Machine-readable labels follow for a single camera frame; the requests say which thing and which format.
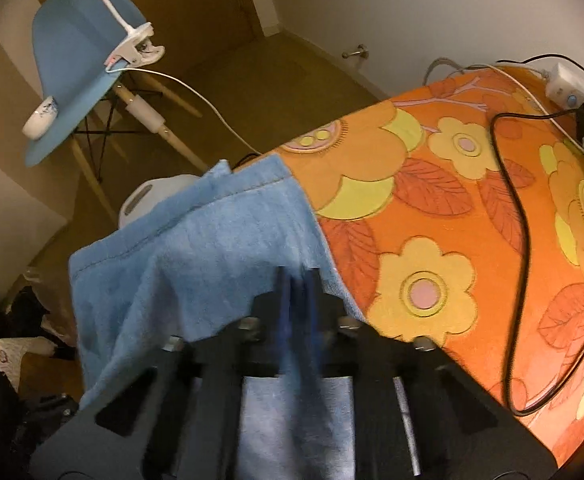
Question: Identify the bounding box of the thin black cable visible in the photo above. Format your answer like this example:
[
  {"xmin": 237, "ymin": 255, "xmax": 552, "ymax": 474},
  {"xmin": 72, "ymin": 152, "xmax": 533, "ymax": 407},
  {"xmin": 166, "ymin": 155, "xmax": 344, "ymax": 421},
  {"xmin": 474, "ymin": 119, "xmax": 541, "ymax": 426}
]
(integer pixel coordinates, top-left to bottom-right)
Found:
[{"xmin": 497, "ymin": 53, "xmax": 584, "ymax": 88}]

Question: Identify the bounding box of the orange floral blanket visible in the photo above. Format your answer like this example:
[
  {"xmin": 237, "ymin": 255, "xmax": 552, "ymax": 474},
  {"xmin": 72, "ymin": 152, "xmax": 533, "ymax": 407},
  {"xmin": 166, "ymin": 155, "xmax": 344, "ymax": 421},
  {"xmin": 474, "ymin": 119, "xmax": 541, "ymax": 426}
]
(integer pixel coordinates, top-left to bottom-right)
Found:
[{"xmin": 232, "ymin": 65, "xmax": 584, "ymax": 468}]

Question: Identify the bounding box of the white round appliance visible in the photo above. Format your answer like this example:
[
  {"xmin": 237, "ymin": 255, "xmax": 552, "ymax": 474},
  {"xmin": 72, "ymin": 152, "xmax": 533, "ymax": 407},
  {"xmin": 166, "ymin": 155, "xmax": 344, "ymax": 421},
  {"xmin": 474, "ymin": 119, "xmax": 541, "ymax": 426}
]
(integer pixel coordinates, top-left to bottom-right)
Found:
[{"xmin": 118, "ymin": 174, "xmax": 203, "ymax": 231}]

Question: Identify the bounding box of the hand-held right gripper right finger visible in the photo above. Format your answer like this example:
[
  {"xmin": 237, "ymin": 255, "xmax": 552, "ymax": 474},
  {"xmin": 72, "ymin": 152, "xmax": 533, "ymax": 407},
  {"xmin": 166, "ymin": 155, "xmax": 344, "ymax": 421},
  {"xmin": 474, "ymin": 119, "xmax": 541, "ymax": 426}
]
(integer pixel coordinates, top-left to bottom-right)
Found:
[{"xmin": 299, "ymin": 266, "xmax": 558, "ymax": 480}]

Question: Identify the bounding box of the thick black cable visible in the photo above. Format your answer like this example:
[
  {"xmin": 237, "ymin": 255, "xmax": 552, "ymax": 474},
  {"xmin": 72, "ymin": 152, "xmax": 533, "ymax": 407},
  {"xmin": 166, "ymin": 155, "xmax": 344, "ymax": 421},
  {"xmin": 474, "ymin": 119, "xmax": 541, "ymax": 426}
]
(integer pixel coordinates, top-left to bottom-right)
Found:
[{"xmin": 488, "ymin": 109, "xmax": 584, "ymax": 417}]

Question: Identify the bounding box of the light blue towel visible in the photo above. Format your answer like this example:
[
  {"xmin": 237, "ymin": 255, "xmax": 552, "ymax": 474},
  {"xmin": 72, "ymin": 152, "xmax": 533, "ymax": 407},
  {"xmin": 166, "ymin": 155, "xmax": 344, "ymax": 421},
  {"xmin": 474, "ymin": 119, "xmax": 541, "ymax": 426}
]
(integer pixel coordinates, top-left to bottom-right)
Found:
[{"xmin": 68, "ymin": 154, "xmax": 369, "ymax": 480}]

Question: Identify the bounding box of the grey cable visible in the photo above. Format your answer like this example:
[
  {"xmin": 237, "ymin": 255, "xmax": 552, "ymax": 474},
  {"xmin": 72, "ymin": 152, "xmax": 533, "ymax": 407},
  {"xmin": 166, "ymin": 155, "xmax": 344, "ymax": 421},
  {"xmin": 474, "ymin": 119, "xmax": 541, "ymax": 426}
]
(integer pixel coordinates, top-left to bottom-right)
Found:
[{"xmin": 424, "ymin": 57, "xmax": 475, "ymax": 87}]

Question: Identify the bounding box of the white lamp cable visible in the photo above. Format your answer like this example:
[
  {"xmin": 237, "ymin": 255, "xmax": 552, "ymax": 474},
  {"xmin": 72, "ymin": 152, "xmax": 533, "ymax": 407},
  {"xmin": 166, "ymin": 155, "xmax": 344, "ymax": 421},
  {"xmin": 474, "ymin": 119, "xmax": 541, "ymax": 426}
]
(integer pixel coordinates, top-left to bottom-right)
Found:
[{"xmin": 129, "ymin": 67, "xmax": 264, "ymax": 156}]

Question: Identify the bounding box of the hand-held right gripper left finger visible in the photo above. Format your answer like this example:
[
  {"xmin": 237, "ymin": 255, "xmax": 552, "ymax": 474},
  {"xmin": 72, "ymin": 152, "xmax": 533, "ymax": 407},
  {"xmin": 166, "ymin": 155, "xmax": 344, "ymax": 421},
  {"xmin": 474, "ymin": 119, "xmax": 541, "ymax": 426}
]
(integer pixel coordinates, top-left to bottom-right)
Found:
[{"xmin": 29, "ymin": 266, "xmax": 295, "ymax": 480}]

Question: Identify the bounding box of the white plastic bag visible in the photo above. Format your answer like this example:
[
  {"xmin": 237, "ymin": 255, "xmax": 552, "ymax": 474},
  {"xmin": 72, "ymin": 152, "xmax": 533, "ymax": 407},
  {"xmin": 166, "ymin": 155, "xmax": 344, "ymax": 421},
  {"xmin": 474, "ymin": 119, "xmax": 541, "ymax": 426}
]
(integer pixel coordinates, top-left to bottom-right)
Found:
[{"xmin": 0, "ymin": 337, "xmax": 59, "ymax": 392}]

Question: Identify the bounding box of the small white cup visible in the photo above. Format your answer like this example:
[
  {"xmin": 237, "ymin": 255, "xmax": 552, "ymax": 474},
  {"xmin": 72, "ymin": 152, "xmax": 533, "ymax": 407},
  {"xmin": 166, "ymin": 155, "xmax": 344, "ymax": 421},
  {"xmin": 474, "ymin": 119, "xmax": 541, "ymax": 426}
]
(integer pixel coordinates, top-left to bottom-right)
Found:
[{"xmin": 22, "ymin": 96, "xmax": 61, "ymax": 141}]

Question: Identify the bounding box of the blue chair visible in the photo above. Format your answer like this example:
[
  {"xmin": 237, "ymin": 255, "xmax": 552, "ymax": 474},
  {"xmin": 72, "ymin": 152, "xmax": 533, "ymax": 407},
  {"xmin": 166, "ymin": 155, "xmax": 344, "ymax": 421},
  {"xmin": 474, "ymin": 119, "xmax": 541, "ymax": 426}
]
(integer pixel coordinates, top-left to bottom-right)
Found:
[{"xmin": 24, "ymin": 0, "xmax": 209, "ymax": 223}]

